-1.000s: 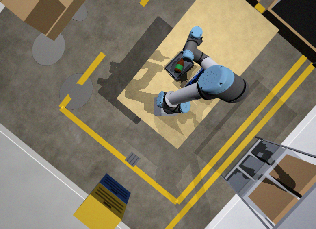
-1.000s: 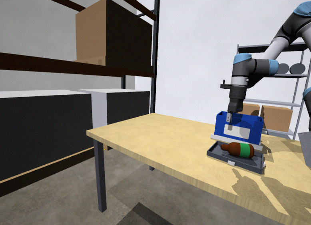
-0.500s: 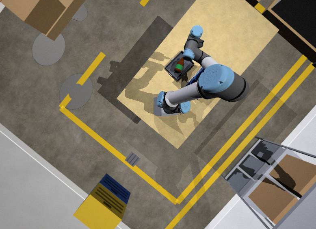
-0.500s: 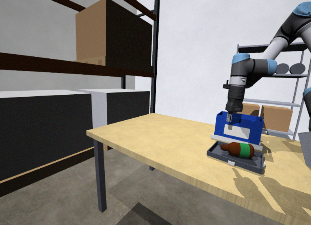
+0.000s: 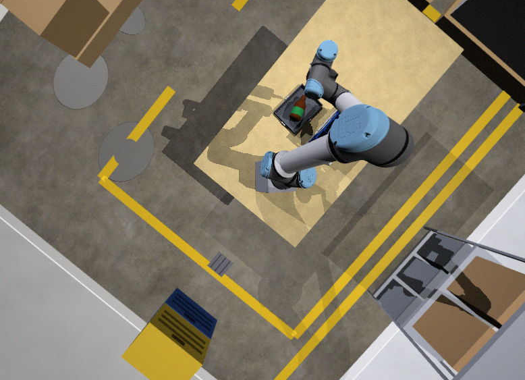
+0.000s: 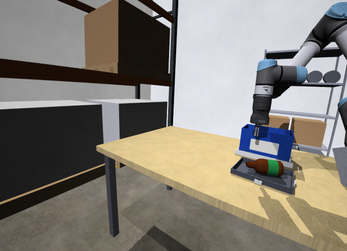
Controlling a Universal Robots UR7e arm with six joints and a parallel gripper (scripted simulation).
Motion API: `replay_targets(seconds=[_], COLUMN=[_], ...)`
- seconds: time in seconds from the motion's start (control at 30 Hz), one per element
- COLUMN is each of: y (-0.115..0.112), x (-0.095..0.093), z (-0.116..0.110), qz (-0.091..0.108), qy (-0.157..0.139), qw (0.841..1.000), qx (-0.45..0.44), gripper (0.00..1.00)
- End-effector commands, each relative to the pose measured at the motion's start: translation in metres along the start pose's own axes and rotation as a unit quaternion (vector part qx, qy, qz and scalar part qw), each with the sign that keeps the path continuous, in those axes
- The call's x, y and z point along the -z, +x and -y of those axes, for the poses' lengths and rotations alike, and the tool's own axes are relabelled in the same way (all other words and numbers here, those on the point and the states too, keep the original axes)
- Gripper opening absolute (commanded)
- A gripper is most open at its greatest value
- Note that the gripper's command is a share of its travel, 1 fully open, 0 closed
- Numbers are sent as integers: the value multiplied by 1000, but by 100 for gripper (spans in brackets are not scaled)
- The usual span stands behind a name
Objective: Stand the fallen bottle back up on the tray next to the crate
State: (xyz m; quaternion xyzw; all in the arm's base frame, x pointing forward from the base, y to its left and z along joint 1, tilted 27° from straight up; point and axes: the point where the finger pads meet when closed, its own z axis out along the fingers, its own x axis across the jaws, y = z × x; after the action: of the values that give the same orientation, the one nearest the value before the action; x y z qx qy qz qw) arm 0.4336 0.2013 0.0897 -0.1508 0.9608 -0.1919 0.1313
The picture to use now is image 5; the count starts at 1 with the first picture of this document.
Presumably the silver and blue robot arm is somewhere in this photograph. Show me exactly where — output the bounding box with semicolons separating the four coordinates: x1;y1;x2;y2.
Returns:
260;40;414;190

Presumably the brown bottle with green label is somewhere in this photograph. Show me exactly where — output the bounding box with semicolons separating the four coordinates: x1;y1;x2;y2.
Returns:
289;95;306;121

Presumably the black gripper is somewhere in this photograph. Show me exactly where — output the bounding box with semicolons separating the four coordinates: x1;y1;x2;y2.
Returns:
306;62;338;81

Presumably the blue plastic crate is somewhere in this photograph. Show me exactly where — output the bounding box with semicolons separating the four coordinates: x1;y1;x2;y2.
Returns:
310;111;340;142

